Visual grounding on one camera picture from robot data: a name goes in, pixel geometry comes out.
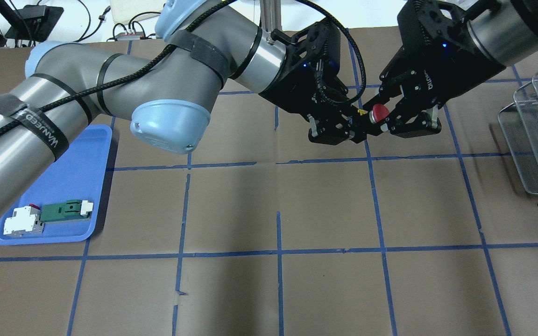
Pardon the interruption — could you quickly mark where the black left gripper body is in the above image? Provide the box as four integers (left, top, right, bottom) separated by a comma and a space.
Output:
260, 21, 358, 121

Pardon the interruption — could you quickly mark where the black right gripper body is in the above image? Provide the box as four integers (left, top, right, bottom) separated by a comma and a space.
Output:
381, 0, 505, 113

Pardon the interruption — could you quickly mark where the red emergency stop button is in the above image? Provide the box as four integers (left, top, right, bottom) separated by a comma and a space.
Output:
369, 104, 390, 124

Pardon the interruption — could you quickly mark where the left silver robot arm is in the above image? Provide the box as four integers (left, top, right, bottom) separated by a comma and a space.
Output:
0, 0, 370, 217

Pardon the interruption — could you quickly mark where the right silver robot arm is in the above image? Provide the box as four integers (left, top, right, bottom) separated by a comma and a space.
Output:
360, 0, 538, 138

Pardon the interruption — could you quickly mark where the blue plastic tray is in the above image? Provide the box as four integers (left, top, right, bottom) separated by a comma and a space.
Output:
0, 124, 113, 246

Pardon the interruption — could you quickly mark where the green terminal block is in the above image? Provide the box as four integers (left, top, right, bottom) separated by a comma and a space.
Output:
39, 199, 94, 223

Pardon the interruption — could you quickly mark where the white circuit breaker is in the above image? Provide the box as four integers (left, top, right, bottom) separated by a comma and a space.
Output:
3, 204, 43, 238

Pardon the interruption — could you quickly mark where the aluminium frame post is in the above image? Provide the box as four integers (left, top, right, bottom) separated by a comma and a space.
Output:
260, 0, 282, 33

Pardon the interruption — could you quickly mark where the usb hub with cables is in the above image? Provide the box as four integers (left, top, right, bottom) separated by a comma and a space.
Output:
106, 11, 161, 41

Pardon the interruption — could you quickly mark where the black camera stand base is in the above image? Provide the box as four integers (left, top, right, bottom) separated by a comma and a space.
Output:
0, 0, 64, 42

